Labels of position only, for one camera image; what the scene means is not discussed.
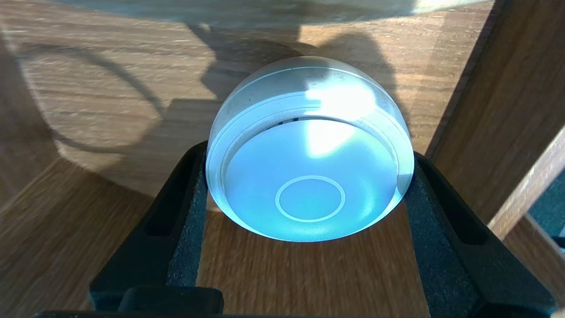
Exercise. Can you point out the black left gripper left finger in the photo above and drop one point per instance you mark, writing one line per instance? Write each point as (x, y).
(185, 229)

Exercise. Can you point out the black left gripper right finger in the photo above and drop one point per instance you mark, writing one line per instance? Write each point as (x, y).
(441, 247)

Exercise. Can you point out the white round lidded box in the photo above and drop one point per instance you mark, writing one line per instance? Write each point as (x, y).
(309, 176)

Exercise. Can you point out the curved front wooden drawer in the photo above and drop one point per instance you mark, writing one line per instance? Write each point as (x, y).
(88, 110)

